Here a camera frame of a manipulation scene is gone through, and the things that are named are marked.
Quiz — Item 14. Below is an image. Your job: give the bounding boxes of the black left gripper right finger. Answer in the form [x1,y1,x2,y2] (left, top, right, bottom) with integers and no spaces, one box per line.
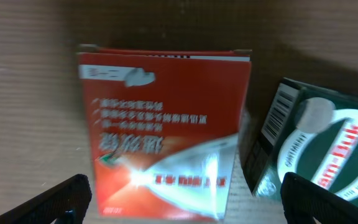
[280,172,358,224]

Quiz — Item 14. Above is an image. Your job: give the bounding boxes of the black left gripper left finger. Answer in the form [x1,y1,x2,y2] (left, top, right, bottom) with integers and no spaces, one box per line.
[0,174,92,224]

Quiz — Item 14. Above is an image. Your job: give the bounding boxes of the red medicine box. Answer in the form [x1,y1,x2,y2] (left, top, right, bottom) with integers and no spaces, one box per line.
[78,47,251,222]

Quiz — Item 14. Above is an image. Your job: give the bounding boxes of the green square box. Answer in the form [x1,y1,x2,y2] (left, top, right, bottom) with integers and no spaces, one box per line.
[242,78,358,206]

